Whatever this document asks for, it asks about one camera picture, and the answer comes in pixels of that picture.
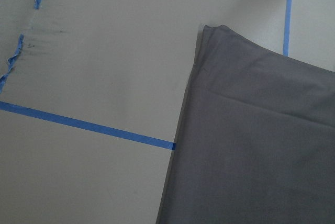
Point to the dark brown t-shirt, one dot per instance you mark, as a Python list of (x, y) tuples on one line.
[(255, 142)]

